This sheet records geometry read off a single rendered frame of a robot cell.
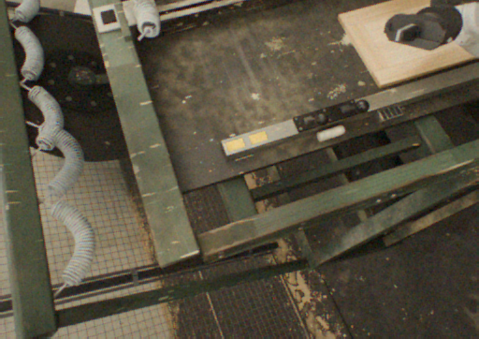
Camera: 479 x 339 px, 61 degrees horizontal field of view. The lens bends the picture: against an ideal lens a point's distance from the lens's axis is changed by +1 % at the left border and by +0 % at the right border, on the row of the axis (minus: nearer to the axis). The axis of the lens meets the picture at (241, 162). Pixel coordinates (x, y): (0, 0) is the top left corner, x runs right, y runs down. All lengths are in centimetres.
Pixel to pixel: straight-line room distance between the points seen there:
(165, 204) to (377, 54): 84
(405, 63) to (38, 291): 134
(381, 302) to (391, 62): 197
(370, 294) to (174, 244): 225
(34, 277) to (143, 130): 57
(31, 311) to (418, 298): 223
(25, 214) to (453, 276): 224
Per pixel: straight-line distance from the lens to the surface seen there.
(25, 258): 142
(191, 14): 141
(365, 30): 150
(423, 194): 182
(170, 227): 101
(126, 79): 124
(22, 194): 151
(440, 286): 279
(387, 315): 306
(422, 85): 139
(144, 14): 123
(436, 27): 91
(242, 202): 116
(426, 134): 139
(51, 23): 214
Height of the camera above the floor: 237
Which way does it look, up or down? 37 degrees down
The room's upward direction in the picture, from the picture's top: 93 degrees counter-clockwise
